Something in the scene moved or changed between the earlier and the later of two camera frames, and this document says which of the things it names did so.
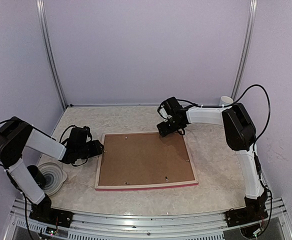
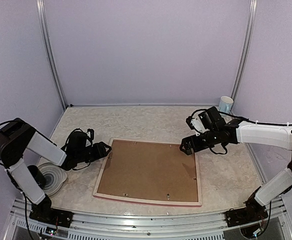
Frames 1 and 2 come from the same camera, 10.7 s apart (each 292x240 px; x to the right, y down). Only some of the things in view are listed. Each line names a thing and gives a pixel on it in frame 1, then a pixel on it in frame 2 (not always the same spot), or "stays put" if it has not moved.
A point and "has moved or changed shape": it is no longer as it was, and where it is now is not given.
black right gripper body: (171, 128) → (211, 140)
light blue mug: (226, 100) stays put
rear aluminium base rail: (133, 106) stays put
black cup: (38, 177) stays put
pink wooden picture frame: (143, 185) has moved or changed shape
